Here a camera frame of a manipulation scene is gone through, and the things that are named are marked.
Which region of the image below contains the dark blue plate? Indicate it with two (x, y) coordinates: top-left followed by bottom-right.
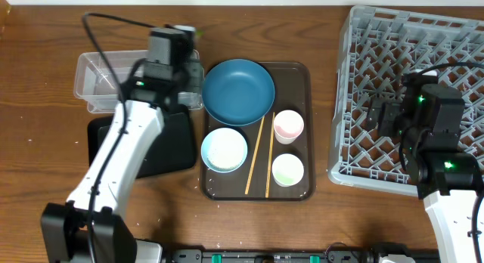
(202, 59), (275, 126)

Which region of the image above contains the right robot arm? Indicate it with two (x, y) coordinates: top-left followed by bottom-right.
(365, 72), (483, 262)

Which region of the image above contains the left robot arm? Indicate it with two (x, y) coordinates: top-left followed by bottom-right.
(40, 25), (196, 262)

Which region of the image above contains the left wooden chopstick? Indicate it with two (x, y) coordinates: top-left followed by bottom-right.
(244, 116), (265, 195)

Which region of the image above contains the light blue small bowl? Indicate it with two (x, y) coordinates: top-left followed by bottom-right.
(200, 128), (248, 173)

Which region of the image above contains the dark brown serving tray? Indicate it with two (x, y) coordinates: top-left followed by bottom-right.
(200, 62), (315, 201)

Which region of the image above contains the black plastic bin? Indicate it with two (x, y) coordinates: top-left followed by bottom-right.
(87, 104), (197, 178)

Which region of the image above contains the grey dishwasher rack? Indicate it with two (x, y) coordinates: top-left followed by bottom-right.
(327, 6), (483, 196)

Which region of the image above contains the white cup with green inside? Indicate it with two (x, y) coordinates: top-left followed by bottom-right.
(271, 153), (304, 187)

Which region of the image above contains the left black cable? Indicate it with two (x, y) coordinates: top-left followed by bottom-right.
(81, 12), (158, 263)

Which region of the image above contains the white cup with pink inside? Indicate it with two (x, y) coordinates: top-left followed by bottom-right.
(274, 110), (305, 144)

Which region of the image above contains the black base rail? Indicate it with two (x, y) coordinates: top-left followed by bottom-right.
(166, 248), (439, 263)

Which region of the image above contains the clear plastic bin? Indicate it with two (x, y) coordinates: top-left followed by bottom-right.
(73, 50), (204, 113)

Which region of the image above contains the black cable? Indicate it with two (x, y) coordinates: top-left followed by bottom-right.
(81, 12), (158, 263)
(400, 61), (484, 173)

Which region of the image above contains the right black cable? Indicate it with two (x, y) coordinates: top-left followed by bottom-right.
(400, 61), (484, 173)

